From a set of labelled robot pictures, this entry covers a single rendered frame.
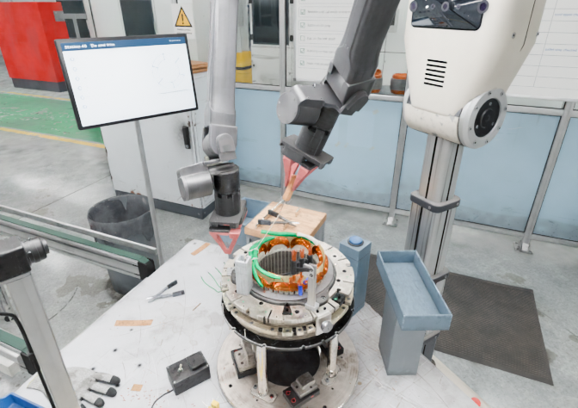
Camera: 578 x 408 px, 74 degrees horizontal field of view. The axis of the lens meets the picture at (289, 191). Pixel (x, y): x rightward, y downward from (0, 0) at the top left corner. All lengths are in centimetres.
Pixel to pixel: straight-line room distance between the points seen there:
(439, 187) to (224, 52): 67
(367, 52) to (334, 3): 238
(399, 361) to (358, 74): 76
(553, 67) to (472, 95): 199
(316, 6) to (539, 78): 155
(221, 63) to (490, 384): 198
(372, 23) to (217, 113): 36
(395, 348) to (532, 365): 147
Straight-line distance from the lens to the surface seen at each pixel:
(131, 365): 124
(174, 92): 182
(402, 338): 108
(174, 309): 136
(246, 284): 86
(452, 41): 100
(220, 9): 89
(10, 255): 61
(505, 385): 235
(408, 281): 107
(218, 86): 83
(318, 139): 74
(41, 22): 441
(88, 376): 123
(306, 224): 119
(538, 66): 295
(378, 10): 60
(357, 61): 65
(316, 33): 307
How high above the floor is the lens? 168
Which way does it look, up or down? 26 degrees down
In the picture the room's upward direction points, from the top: straight up
